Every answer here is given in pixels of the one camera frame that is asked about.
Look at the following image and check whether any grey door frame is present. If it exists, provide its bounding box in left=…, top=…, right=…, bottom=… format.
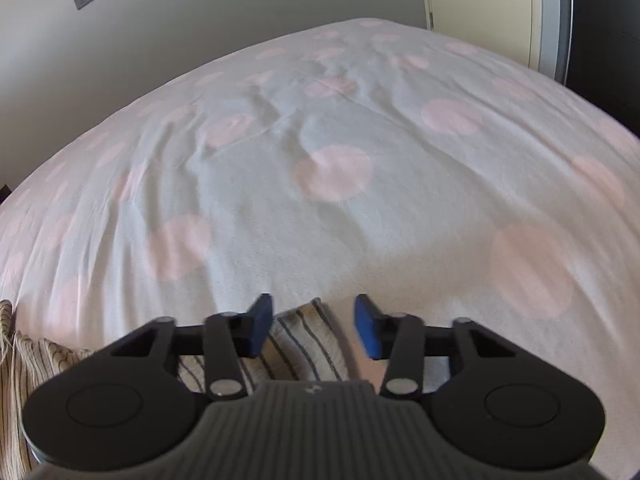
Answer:
left=540, top=0, right=576, bottom=86

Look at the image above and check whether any pink dotted bed sheet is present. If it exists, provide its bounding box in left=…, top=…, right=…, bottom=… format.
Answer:
left=0, top=17, right=640, bottom=480

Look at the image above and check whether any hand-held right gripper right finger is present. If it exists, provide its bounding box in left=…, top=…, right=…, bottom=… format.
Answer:
left=353, top=293, right=516, bottom=401

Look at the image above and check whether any cream wardrobe door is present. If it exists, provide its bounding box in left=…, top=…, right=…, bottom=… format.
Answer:
left=419, top=0, right=546, bottom=68

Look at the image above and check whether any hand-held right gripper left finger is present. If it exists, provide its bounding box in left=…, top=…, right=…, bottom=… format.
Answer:
left=111, top=292, right=275, bottom=401

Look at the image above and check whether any beige striped shirt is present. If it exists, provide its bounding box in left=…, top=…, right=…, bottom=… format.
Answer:
left=0, top=297, right=351, bottom=480

